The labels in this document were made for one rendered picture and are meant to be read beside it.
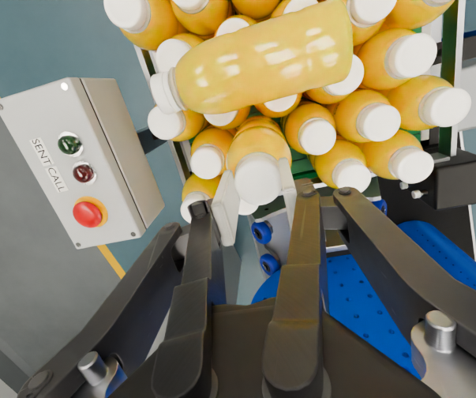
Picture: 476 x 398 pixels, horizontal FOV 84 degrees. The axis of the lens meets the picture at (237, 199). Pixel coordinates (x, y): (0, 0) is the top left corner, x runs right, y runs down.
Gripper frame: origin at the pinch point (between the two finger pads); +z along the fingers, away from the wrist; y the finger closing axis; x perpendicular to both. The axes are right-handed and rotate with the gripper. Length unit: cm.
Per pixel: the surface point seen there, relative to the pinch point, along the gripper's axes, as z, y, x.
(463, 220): 106, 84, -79
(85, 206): 10.0, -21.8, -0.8
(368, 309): 11.3, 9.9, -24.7
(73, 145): 10.1, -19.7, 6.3
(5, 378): 109, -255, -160
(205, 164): 13.2, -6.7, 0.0
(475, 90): 35, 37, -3
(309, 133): 13.2, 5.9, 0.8
